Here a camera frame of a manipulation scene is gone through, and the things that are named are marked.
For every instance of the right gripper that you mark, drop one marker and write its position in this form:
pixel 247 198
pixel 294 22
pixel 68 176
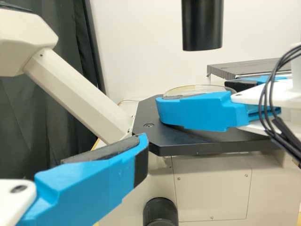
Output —
pixel 251 95

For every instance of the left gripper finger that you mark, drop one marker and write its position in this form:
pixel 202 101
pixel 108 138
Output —
pixel 94 183

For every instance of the petri dish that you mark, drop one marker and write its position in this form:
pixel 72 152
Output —
pixel 195 89

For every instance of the black platform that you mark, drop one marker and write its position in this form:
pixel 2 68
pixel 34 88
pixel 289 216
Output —
pixel 247 68

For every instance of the cream microscope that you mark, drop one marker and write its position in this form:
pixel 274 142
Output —
pixel 70 89

